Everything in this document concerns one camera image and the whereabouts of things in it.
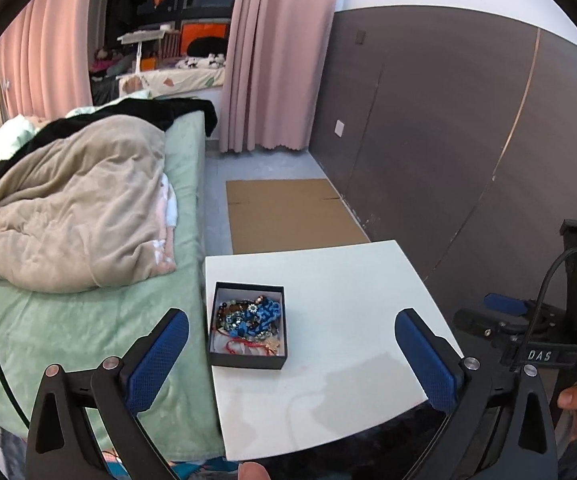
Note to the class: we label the pink curtain by wall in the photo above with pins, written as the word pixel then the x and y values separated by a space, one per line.
pixel 274 65

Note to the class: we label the gold rhinestone butterfly brooch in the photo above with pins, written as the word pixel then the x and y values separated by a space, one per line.
pixel 272 344

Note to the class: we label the flat brown cardboard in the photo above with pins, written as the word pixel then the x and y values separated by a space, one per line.
pixel 284 215

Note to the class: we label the black garment on bed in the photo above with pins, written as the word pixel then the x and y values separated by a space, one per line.
pixel 159 113

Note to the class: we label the black jewelry box white interior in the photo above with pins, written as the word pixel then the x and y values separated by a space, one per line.
pixel 241 316

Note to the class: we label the person's left hand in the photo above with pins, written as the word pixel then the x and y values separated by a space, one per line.
pixel 252 471

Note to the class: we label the green sheet bed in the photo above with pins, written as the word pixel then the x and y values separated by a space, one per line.
pixel 79 331

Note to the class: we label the white square table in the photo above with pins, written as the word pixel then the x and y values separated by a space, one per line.
pixel 344 371

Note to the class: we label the white folding table background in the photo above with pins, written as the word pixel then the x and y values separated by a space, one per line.
pixel 139 37

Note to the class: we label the pink white cloth on bed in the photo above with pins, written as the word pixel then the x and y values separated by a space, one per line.
pixel 167 217

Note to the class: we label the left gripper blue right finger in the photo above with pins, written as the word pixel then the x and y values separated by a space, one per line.
pixel 497 420

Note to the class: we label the beige quilt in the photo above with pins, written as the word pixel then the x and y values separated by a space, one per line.
pixel 80 213

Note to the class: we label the pink curtain by bed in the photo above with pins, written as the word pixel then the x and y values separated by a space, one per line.
pixel 44 65

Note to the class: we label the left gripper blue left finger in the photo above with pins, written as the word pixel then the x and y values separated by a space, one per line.
pixel 61 441

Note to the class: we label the white wall socket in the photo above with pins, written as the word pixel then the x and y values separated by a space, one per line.
pixel 339 127

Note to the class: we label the floral bedding in background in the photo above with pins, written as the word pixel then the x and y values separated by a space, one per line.
pixel 188 75

